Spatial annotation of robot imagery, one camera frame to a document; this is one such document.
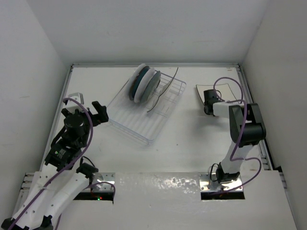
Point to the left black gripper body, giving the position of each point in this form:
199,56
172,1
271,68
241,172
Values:
86,134

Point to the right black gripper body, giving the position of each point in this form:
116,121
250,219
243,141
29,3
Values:
205,109

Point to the square plate dark rim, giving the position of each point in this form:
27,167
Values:
223,90
164,90

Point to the clear plastic dish rack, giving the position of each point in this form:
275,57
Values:
135,121

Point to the white round plate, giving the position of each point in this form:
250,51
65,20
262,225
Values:
145,80

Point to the red teal floral bowl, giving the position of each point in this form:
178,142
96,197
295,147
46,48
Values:
140,72

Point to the blue floral round plate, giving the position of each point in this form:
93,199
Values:
151,87

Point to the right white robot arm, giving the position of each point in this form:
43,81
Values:
247,129

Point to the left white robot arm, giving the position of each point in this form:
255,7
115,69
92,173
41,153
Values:
57,185

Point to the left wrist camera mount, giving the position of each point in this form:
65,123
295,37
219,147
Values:
75,96

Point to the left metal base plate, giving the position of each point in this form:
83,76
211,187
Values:
103,181

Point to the metal base plate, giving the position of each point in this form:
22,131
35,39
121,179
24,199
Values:
207,185
103,181

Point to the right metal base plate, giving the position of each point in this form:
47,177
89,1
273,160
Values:
207,185

